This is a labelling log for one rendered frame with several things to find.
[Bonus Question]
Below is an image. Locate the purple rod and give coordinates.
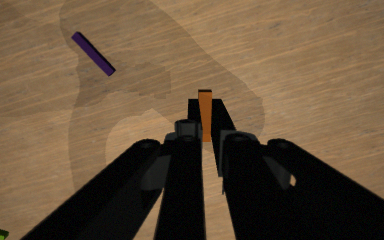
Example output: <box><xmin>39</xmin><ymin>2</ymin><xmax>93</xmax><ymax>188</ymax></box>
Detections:
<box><xmin>71</xmin><ymin>32</ymin><xmax>116</xmax><ymax>76</ymax></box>

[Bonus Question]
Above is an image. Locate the orange rod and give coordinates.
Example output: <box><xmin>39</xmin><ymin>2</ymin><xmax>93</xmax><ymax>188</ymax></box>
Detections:
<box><xmin>198</xmin><ymin>90</ymin><xmax>212</xmax><ymax>142</ymax></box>

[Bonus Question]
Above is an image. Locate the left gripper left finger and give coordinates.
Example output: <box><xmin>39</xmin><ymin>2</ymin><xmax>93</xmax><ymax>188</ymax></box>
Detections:
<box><xmin>20</xmin><ymin>99</ymin><xmax>206</xmax><ymax>240</ymax></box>

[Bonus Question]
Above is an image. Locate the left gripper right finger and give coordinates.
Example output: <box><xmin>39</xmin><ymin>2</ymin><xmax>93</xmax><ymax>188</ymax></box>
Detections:
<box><xmin>211</xmin><ymin>99</ymin><xmax>384</xmax><ymax>240</ymax></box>

